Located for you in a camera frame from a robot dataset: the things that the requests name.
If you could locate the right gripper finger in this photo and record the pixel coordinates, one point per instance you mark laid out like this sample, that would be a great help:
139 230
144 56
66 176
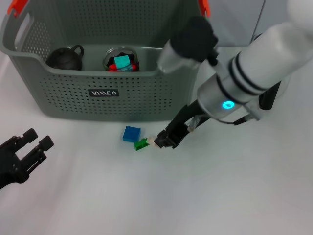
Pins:
162 137
167 145

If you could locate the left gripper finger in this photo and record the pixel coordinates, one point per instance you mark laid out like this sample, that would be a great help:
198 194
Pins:
29 134
45 143

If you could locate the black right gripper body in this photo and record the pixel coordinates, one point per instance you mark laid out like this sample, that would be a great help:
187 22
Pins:
182 122

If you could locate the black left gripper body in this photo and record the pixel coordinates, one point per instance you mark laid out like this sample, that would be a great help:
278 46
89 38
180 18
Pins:
9 166

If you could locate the translucent white toy brick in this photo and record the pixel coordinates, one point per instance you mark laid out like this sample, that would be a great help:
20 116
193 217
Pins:
151 140

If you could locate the green narrow toy brick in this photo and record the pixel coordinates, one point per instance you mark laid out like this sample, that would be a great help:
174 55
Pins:
140 144

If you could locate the blue toy brick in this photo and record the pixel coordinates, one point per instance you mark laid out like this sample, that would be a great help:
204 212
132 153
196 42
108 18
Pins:
131 133

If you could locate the orange-red long toy brick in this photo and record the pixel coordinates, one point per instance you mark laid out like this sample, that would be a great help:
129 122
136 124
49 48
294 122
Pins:
112 68

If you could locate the teal toy brick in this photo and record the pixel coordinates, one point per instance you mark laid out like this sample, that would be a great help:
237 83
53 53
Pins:
121 61

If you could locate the glass teacup black holder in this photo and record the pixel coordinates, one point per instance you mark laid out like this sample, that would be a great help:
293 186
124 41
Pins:
107 52

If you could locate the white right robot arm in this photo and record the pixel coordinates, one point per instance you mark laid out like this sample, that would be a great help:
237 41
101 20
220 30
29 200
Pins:
269 61

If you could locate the grey perforated storage basket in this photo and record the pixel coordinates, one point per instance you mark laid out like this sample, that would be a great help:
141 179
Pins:
73 110

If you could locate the dark clay teapot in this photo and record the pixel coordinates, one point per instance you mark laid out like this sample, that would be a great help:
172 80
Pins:
63 58

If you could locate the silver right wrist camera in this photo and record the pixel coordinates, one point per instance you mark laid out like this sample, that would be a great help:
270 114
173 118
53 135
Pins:
193 41

